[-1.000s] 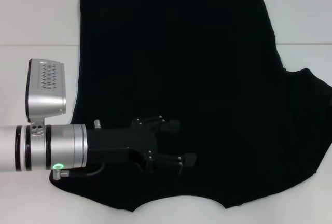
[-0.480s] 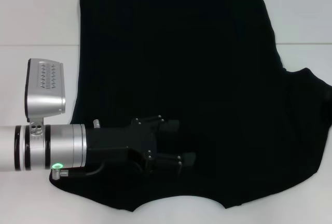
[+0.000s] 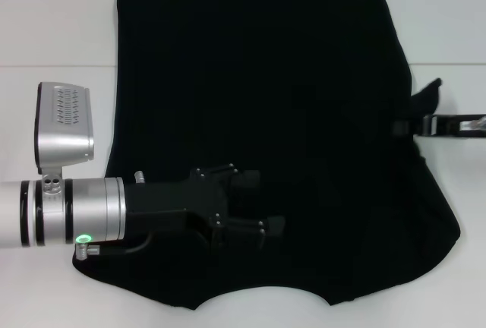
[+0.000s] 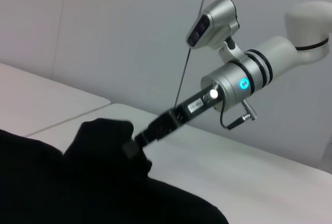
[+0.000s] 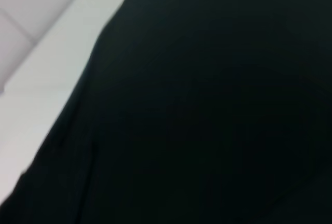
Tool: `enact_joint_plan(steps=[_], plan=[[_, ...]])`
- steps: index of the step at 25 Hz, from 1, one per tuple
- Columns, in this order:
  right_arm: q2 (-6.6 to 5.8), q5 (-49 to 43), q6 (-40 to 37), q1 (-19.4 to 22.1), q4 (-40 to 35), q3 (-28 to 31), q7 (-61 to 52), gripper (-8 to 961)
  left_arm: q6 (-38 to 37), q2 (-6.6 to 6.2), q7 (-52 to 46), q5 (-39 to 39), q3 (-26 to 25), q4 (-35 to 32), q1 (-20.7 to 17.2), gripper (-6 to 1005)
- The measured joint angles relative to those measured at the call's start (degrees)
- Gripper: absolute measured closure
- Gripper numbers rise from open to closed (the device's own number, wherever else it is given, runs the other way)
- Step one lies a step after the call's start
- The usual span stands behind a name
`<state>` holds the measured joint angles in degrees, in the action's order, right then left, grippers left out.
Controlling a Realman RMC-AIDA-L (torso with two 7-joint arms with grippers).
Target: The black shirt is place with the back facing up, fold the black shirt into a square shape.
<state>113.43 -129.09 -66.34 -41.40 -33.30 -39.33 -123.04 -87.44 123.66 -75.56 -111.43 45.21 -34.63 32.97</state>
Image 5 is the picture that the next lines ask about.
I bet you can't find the black t-shirt with white print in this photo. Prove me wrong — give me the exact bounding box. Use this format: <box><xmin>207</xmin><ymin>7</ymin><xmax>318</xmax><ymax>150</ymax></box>
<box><xmin>0</xmin><ymin>0</ymin><xmax>332</xmax><ymax>224</ymax></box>

